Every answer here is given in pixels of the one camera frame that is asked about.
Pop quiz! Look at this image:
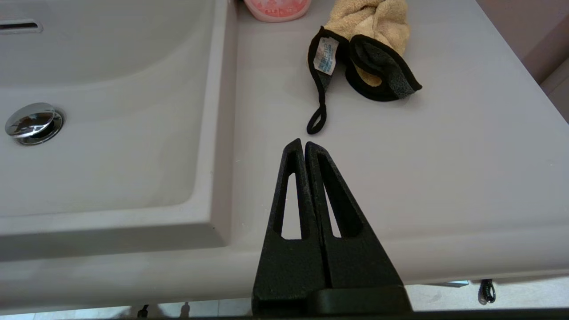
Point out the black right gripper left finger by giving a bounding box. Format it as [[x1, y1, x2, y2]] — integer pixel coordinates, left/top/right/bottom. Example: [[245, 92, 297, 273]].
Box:
[[252, 139, 330, 317]]

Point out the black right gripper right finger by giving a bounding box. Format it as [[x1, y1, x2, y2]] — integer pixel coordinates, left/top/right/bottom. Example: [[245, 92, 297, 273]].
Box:
[[305, 141, 405, 289]]

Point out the yellow cloth black trim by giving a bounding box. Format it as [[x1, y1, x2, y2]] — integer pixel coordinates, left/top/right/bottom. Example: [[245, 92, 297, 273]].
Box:
[[306, 0, 423, 135]]

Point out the chrome drain stopper cap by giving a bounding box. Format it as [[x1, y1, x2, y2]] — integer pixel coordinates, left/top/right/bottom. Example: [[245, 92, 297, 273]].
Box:
[[5, 103, 65, 145]]

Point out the white ceramic sink basin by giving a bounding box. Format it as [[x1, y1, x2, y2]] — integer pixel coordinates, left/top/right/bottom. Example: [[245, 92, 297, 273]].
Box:
[[0, 0, 569, 314]]

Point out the pink soap pump bottle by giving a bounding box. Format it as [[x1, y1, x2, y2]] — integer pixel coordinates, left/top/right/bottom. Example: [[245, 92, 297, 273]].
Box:
[[244, 0, 312, 23]]

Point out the black coiled cable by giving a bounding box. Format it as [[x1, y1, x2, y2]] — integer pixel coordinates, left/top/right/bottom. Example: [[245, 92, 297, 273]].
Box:
[[479, 279, 496, 305]]

